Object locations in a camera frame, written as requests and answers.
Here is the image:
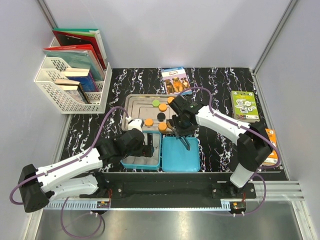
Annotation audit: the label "white paper cupcake liners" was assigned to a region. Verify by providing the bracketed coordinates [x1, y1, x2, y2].
[124, 132, 161, 166]

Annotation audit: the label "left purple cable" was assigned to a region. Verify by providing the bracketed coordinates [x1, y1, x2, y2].
[9, 106, 133, 238]

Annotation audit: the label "black cookie bottom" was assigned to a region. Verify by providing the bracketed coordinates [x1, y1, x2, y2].
[166, 119, 174, 130]

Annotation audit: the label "orange booklet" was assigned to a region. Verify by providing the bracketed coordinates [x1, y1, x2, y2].
[261, 127, 280, 166]

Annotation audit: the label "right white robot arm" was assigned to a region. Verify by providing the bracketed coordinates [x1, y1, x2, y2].
[168, 95, 274, 199]

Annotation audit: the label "orange cookie bottom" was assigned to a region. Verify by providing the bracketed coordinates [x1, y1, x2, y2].
[158, 122, 168, 132]

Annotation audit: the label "dark paperback books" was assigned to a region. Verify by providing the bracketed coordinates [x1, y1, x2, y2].
[54, 78, 91, 104]

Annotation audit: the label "steel baking tray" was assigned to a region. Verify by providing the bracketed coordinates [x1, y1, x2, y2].
[124, 94, 176, 131]

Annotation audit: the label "blue tin lid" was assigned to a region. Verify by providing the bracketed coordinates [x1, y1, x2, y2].
[161, 136, 200, 173]

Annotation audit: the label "orange cookie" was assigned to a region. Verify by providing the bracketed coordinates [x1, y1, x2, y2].
[158, 103, 168, 112]
[167, 97, 175, 104]
[158, 122, 168, 132]
[144, 118, 154, 127]

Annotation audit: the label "green booklet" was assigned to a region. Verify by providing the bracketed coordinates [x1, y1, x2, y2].
[230, 90, 260, 123]

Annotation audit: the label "blue cookie tin box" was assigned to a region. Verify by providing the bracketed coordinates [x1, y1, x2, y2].
[120, 129, 163, 171]

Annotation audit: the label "teal and red folders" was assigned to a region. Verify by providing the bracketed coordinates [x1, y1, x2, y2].
[43, 47, 105, 81]

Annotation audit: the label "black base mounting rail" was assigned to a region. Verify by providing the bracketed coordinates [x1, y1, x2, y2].
[95, 172, 257, 200]

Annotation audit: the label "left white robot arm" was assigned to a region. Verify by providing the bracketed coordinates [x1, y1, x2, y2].
[18, 118, 154, 213]

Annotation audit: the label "black cookie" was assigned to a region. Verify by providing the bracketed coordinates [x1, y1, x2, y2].
[157, 112, 166, 122]
[166, 119, 174, 130]

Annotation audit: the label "green cookie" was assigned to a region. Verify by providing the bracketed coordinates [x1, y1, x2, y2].
[152, 99, 161, 108]

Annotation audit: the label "green and red folders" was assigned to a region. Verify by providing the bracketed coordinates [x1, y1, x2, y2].
[52, 28, 107, 70]

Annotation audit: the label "white file organizer rack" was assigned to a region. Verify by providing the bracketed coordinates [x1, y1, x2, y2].
[34, 40, 113, 114]

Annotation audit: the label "blue paperback books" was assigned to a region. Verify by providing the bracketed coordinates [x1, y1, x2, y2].
[61, 67, 99, 93]

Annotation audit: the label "dog picture book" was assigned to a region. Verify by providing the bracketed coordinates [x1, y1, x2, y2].
[161, 67, 192, 95]

